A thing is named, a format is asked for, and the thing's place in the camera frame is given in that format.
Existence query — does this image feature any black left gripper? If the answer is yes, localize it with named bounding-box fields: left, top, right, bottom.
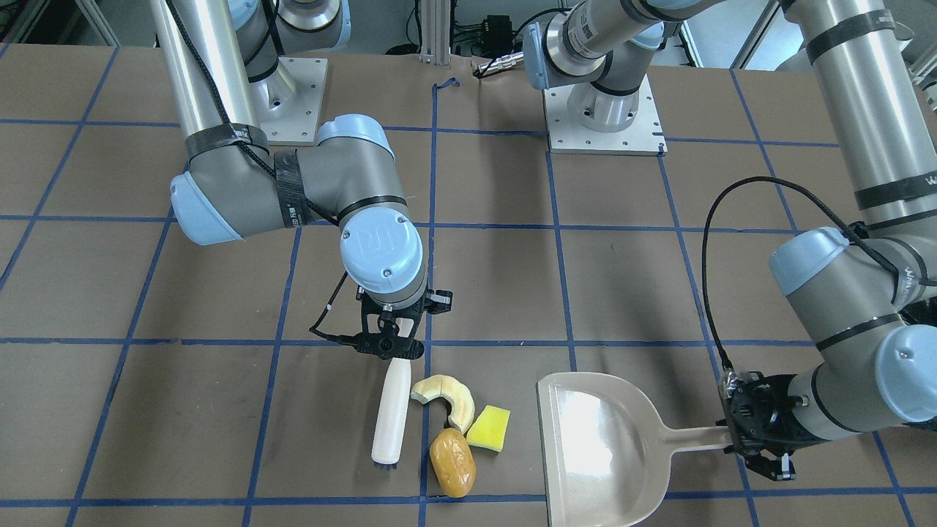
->
left=720, top=370, right=813, bottom=482

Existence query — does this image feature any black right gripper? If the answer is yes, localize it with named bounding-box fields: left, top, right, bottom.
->
left=354, top=287, right=454, bottom=360

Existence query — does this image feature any beige plastic dustpan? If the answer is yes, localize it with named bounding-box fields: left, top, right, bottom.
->
left=537, top=373, right=732, bottom=526

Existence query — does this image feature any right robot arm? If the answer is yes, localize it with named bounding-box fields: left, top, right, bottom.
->
left=151, top=1, right=452, bottom=360

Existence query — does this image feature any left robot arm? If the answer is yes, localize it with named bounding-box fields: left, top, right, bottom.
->
left=539, top=1, right=935, bottom=481

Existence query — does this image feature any curved pale bread piece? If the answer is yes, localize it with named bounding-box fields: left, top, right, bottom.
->
left=409, top=374, right=476, bottom=435

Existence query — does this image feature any yellow sponge piece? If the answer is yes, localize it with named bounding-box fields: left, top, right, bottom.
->
left=466, top=405, right=511, bottom=452

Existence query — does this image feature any brown potato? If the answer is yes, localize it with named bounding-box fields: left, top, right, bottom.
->
left=429, top=428, right=477, bottom=499

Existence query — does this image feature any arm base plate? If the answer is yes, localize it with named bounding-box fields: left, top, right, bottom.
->
left=248, top=57, right=329, bottom=146
left=543, top=76, right=668, bottom=156

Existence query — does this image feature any aluminium frame post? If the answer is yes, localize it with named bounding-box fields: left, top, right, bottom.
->
left=417, top=0, right=453, bottom=69

